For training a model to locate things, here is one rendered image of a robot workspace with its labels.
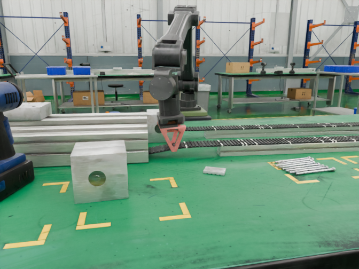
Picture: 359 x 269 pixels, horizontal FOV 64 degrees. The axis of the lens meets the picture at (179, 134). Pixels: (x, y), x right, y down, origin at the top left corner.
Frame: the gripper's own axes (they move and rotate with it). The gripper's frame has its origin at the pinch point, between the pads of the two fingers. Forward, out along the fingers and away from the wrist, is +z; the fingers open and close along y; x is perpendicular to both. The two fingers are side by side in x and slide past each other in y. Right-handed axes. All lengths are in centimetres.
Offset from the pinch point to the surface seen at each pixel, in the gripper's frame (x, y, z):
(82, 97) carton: -104, -484, 36
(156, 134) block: -3.3, -13.9, -0.1
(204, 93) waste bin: 134, -491, 52
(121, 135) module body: -13.4, 4.6, -5.9
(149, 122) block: -5.0, -14.0, -4.4
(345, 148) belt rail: 51, 5, 6
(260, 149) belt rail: 24.9, 2.9, 3.1
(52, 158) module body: -30.9, 3.8, -1.6
